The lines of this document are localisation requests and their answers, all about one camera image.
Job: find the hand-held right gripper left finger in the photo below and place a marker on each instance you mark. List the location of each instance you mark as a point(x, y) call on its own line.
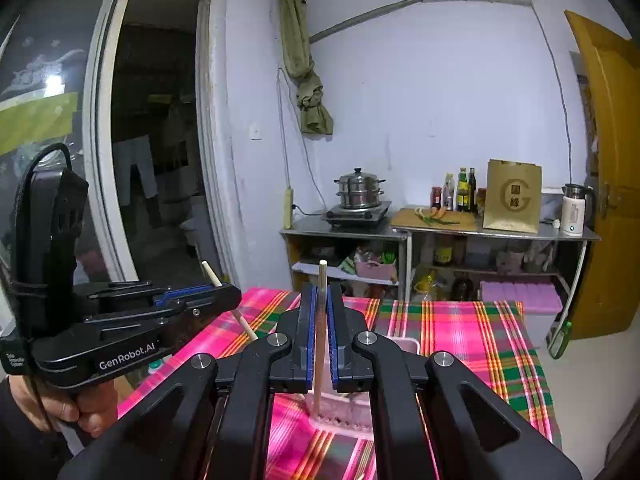
point(312, 340)

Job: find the dark sauce bottle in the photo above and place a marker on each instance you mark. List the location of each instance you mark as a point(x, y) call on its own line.
point(472, 192)

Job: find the gold paper gift bag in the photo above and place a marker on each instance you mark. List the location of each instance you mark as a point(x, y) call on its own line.
point(512, 197)

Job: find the green hanging curtain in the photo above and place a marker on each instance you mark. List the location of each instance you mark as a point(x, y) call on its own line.
point(305, 85)

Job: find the small brown jar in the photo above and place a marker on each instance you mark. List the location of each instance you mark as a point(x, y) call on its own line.
point(481, 202)

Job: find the small steel kitchen table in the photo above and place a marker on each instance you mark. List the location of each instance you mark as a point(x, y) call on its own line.
point(310, 232)

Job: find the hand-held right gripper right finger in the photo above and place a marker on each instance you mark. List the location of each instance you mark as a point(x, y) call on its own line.
point(331, 340)

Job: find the yellow-green oil bottle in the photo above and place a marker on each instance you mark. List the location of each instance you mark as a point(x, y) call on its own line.
point(462, 192)

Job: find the clear plastic bottle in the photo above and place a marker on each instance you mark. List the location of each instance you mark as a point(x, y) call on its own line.
point(449, 195)

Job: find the wooden cutting board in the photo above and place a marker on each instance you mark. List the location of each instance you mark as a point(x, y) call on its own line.
point(435, 222)

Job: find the person's left forearm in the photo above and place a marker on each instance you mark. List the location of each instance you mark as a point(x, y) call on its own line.
point(25, 440)

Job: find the brown sauce bottle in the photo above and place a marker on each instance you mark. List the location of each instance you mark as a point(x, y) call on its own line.
point(442, 252)

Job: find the yellow wooden door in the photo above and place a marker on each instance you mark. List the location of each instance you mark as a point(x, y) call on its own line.
point(612, 185)

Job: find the white storage container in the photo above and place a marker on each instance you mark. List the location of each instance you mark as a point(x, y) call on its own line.
point(537, 327)

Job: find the green-capped bottle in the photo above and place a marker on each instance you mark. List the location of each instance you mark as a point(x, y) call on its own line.
point(560, 340)

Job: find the red sauce jar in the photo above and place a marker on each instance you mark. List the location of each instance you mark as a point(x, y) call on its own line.
point(436, 199)

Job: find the pink plastic basket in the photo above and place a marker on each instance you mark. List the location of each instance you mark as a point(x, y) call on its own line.
point(345, 407)

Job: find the grey wall pipe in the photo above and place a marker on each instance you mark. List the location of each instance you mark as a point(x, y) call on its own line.
point(360, 17)

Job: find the black induction cooker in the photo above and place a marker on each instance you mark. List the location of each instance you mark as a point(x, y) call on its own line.
point(357, 215)

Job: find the white sliding door frame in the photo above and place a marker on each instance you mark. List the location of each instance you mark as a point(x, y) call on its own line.
point(102, 135)

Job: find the purple storage box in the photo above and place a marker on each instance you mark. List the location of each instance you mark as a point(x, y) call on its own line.
point(520, 296)

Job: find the wooden chopstick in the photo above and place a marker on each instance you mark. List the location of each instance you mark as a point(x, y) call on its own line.
point(240, 322)
point(320, 320)

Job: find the white electric kettle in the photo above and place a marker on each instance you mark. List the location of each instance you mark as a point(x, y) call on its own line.
point(572, 212)

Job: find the white hanging garment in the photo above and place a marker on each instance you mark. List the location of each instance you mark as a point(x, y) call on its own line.
point(137, 175)

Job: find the white wall switch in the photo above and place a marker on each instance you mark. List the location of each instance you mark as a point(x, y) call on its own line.
point(256, 130)

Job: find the steel steamer pot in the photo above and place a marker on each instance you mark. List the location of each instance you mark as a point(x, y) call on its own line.
point(359, 190)

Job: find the yellow oil jug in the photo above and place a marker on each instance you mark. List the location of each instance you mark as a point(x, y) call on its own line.
point(427, 285)

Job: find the dark glass bottle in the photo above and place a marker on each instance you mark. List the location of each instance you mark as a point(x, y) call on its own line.
point(462, 287)

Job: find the white box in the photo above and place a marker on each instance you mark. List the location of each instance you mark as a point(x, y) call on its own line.
point(550, 205)

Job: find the pink shelf basket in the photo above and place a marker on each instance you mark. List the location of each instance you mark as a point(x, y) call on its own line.
point(375, 267)

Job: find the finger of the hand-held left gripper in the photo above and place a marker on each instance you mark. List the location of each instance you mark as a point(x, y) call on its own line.
point(150, 322)
point(200, 295)

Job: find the person's left hand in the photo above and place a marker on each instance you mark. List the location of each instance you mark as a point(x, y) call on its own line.
point(95, 410)

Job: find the pink plaid blanket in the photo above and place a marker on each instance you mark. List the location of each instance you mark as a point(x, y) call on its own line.
point(475, 340)

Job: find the carrots and green onions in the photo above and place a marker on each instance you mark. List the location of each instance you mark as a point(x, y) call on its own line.
point(437, 214)

